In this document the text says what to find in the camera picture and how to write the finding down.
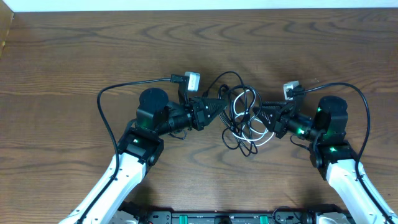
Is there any white usb cable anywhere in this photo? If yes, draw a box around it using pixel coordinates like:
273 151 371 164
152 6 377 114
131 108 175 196
232 90 276 147

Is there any black usb cable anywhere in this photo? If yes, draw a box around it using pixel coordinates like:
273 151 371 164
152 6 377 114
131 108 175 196
202 71 264 157

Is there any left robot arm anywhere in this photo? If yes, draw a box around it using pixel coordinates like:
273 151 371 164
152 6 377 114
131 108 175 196
62 88 227 223

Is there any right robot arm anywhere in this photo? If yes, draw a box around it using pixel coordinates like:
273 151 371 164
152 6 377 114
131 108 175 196
253 96 397 223

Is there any right camera black cable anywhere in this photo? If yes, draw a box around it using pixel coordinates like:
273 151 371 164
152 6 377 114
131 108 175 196
287 82 396 224

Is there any camera black cable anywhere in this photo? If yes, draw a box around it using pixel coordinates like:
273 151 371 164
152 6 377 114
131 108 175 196
287 82 396 224
76 73 187 224

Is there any left camera black cable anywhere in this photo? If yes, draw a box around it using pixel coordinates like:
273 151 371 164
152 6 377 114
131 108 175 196
76 73 187 224

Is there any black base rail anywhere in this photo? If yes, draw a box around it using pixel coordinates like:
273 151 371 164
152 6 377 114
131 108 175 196
109 202 355 224

